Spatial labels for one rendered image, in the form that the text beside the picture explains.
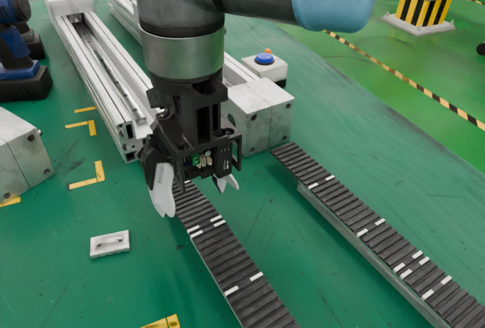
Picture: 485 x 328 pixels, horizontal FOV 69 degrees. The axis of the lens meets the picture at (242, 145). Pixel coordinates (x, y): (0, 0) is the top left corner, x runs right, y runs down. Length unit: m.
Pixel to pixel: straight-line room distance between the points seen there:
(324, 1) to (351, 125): 0.53
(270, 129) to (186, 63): 0.34
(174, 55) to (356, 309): 0.36
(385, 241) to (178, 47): 0.36
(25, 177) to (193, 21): 0.43
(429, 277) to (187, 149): 0.32
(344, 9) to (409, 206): 0.42
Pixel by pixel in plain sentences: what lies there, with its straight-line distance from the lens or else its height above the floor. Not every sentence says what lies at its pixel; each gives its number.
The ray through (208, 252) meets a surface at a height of 0.82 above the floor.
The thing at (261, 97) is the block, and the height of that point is 0.87.
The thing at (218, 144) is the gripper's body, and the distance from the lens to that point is 0.35.
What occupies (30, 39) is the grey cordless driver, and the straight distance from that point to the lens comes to 1.07.
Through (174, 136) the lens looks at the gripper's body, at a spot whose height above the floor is 0.98.
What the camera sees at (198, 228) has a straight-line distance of 0.48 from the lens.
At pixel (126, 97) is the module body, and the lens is 0.72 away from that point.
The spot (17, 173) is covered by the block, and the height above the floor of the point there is 0.82.
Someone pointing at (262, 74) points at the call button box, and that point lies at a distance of 0.79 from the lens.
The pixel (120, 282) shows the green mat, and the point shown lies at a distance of 0.50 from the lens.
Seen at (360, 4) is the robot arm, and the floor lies 1.12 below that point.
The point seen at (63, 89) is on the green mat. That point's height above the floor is 0.78.
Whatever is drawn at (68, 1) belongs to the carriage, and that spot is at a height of 0.90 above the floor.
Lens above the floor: 1.19
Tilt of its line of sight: 39 degrees down
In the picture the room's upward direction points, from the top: 2 degrees clockwise
